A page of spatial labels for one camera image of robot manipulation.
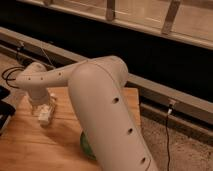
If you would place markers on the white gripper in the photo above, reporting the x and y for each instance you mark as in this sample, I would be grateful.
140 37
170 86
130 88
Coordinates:
38 97

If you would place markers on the white plastic bottle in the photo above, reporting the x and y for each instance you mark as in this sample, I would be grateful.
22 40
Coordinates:
46 111

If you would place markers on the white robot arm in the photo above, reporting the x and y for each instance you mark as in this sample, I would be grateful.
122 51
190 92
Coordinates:
95 88

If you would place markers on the green ceramic bowl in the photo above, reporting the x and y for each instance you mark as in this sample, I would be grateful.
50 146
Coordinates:
87 150

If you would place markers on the black object at left edge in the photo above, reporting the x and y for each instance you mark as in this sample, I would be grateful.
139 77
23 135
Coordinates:
6 110

